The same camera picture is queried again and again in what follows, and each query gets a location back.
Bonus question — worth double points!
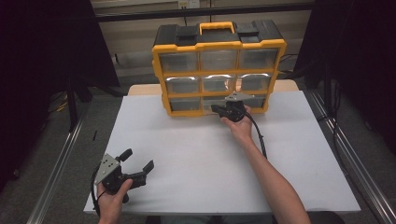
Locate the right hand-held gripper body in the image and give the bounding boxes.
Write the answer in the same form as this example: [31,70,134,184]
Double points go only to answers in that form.
[219,91,255,123]

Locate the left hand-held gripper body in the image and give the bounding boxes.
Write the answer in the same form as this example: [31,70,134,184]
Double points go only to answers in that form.
[93,152,148,203]

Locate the clear plastic drawer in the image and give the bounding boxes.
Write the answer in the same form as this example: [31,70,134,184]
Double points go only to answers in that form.
[203,95,234,112]

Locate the yellow black organizer cabinet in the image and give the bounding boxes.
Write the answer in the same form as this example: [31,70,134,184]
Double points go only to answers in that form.
[151,20,288,118]

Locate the person's right hand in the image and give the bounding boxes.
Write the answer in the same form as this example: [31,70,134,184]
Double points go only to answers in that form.
[219,105,254,145]

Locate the person's left hand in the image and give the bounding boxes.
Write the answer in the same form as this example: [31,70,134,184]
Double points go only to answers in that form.
[96,177,134,219]

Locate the set of clear cabinet drawers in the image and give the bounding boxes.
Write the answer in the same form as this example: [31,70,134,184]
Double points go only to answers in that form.
[158,49,279,112]

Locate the wooden table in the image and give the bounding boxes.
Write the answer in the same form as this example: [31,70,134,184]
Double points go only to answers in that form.
[127,78,300,97]

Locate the black metal bar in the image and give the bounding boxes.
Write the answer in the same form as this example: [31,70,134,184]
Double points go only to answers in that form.
[92,2,316,23]

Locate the black curtain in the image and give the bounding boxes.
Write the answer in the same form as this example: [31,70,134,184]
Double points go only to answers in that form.
[293,0,396,157]
[0,0,121,191]

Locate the left hand-held gripper cable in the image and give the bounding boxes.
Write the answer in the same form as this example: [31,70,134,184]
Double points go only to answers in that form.
[90,164,106,217]

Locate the hand-held gripper cable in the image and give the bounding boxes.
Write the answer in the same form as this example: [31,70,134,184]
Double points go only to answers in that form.
[242,109,269,160]
[90,164,106,217]

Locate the right hand-held gripper cable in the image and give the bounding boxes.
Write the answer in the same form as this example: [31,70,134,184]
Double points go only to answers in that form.
[242,109,269,160]

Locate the aluminium rail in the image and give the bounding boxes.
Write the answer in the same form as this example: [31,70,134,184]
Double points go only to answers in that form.
[305,89,396,224]
[26,116,86,224]

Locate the black stand post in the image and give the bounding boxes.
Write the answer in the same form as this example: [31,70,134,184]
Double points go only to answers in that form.
[65,74,80,133]

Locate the black floor cables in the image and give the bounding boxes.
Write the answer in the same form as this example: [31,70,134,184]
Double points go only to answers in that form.
[316,76,345,152]

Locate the wall outlet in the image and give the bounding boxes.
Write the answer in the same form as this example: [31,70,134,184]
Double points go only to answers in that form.
[177,0,201,9]

